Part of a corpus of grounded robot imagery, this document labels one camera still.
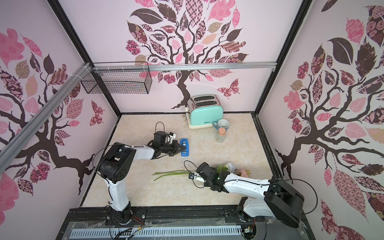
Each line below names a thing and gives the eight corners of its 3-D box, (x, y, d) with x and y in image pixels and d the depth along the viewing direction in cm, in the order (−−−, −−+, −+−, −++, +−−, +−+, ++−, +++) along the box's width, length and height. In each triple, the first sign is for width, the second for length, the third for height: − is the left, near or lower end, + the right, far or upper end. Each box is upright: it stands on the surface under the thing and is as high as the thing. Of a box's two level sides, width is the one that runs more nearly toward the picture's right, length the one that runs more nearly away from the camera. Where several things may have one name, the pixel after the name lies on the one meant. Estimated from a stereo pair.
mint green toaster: (187, 129, 113) (185, 111, 98) (188, 112, 125) (187, 94, 111) (221, 129, 113) (224, 111, 98) (218, 112, 125) (221, 94, 110)
